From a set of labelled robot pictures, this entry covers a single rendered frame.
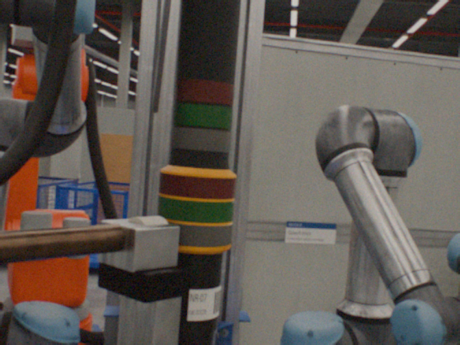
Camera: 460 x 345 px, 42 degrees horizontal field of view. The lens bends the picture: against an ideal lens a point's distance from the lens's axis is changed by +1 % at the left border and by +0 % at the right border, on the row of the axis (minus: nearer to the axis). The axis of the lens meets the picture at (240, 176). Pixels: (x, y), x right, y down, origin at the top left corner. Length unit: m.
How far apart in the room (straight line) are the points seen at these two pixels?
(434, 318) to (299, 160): 1.38
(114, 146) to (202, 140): 8.20
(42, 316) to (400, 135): 0.74
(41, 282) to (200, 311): 3.99
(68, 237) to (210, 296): 0.09
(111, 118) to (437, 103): 9.07
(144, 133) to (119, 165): 7.24
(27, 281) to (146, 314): 3.99
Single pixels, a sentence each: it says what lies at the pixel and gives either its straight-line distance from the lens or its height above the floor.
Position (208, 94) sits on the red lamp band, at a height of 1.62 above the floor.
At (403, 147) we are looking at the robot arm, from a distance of 1.22.
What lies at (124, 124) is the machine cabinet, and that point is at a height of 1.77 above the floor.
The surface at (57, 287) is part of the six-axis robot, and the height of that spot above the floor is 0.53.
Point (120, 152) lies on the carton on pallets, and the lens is 8.51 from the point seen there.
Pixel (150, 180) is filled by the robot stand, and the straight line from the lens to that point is 1.25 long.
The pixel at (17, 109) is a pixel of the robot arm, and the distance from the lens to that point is 1.27.
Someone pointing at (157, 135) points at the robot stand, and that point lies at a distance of 1.25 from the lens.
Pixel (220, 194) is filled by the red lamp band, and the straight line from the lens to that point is 0.33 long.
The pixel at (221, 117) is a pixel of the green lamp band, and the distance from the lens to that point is 0.33.
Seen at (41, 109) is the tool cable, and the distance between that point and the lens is 0.28.
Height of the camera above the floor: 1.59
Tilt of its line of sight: 3 degrees down
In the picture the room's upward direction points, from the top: 5 degrees clockwise
